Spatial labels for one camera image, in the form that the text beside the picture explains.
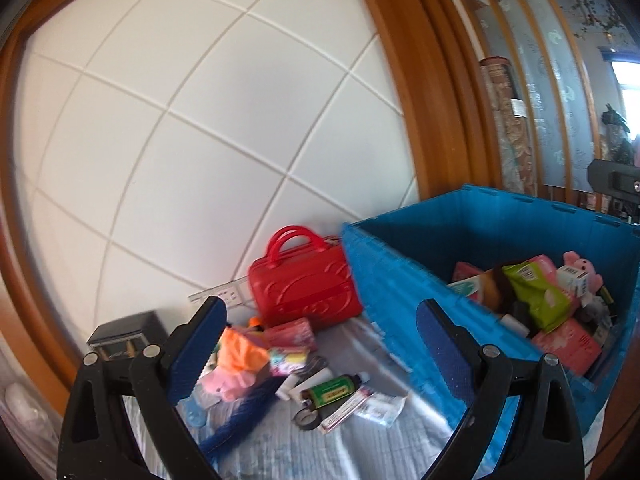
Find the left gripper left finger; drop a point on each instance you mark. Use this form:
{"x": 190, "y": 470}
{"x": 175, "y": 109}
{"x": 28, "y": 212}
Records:
{"x": 97, "y": 441}

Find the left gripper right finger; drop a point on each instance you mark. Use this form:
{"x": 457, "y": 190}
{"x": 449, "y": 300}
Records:
{"x": 529, "y": 400}

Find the small white medicine box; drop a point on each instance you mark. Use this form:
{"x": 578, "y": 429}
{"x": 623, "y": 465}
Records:
{"x": 573, "y": 280}

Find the green wet wipes pack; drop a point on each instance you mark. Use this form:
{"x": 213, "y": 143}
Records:
{"x": 548, "y": 304}

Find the white toothpaste tube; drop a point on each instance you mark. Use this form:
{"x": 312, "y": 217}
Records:
{"x": 382, "y": 409}

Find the pink pig plush orange dress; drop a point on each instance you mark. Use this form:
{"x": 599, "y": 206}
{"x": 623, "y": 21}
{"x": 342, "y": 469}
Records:
{"x": 242, "y": 354}

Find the green label brown bottle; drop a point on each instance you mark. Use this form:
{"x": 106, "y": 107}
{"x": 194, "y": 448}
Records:
{"x": 336, "y": 389}

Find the small pink plush toy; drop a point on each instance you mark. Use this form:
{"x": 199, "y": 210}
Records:
{"x": 595, "y": 281}

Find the pink tissue box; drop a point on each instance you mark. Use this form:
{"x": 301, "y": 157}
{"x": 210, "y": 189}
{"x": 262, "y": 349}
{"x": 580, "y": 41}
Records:
{"x": 572, "y": 344}

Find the black box with emblem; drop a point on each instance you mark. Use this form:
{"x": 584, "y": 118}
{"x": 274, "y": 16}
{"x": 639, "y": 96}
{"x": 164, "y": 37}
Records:
{"x": 124, "y": 338}

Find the rolled patterned carpet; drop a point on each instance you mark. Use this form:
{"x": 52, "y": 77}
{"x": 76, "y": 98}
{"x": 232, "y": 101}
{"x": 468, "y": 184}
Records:
{"x": 515, "y": 146}

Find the wooden slat glass partition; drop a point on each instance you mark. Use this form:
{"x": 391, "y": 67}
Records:
{"x": 551, "y": 84}

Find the blue fuzzy stick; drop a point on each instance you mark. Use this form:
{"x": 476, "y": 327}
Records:
{"x": 242, "y": 421}

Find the black tape roll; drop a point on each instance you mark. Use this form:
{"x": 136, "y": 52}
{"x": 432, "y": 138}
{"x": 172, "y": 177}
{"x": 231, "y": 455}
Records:
{"x": 307, "y": 419}

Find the blue plastic storage crate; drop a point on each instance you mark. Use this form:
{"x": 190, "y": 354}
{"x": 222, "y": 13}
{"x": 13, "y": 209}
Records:
{"x": 406, "y": 256}

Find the pink patterned tissue pack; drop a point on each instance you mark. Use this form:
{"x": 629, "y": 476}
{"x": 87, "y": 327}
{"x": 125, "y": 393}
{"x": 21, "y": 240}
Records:
{"x": 295, "y": 334}

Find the red toy suitcase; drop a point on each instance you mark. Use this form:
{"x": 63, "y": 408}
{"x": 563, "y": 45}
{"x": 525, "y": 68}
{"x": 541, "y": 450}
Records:
{"x": 303, "y": 275}

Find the white wall power strip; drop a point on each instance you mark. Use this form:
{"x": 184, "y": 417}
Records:
{"x": 234, "y": 294}

